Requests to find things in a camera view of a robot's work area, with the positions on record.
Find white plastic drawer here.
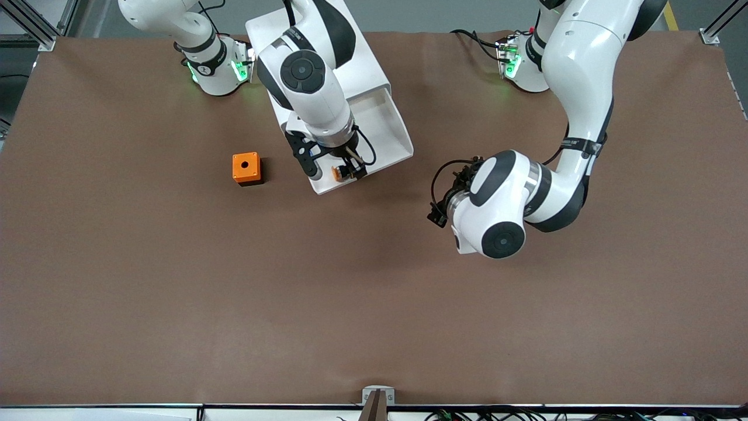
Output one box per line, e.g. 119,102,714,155
283,85,415,196

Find white drawer cabinet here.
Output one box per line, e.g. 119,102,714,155
245,15,392,136

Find orange box with hole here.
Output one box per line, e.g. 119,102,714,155
232,152,264,187

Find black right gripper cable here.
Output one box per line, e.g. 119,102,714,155
349,125,378,168

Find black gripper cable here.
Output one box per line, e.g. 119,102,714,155
431,157,486,206
349,125,378,168

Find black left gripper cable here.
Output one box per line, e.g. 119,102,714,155
431,157,486,206

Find black left base cable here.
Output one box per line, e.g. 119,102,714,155
449,29,505,63

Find black base cable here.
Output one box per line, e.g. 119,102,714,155
198,0,232,37
449,29,505,63

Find black right base cable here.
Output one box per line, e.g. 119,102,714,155
198,0,232,37

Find tangled black cables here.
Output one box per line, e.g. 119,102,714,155
336,406,748,421

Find aluminium frame profile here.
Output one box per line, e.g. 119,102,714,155
0,0,80,53
699,0,748,47

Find white table edge rail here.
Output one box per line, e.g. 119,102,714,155
0,403,748,421

